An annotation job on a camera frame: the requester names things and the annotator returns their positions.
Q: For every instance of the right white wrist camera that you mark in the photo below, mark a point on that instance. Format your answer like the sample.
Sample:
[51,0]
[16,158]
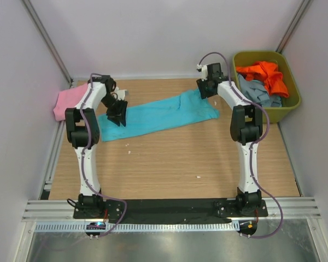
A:
[202,69]

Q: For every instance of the olive green plastic bin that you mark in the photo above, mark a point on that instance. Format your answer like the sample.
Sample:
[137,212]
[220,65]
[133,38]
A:
[247,58]

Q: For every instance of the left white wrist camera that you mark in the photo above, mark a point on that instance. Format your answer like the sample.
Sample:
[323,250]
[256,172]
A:
[121,94]

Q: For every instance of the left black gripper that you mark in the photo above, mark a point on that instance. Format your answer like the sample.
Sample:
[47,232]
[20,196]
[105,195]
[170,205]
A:
[118,115]

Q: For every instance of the pink folded t shirt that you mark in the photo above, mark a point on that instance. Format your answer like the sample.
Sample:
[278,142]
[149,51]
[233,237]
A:
[68,99]

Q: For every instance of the aluminium corner post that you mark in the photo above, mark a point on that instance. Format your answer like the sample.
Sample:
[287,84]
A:
[46,38]
[293,25]

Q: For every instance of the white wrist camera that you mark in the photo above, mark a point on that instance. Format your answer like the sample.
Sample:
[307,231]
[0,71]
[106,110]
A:
[202,69]
[121,94]

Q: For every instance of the cyan t shirt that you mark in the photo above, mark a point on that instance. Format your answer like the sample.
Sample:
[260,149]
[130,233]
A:
[184,109]

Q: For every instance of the grey blue t shirt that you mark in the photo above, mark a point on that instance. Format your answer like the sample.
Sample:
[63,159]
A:
[255,91]

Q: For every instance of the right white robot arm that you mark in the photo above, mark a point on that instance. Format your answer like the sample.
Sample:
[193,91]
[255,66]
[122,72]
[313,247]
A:
[246,129]

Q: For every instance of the aluminium front rail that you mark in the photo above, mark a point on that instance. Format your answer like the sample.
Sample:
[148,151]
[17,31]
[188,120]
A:
[288,208]

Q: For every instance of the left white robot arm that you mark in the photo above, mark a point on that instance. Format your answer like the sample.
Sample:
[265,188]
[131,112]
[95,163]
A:
[83,134]

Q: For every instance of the orange t shirt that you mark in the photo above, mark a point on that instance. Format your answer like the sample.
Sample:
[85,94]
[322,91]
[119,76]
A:
[269,74]

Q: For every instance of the white slotted cable duct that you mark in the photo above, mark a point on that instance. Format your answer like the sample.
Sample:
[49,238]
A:
[97,227]

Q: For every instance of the left aluminium corner post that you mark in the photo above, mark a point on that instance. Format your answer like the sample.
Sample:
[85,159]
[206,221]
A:
[46,38]

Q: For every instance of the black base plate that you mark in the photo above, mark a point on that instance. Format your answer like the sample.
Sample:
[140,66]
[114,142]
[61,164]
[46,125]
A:
[167,211]

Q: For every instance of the right aluminium corner post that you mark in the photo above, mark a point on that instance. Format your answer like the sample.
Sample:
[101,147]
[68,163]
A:
[293,25]

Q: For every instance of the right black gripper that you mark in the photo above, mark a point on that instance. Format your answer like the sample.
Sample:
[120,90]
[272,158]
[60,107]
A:
[203,93]

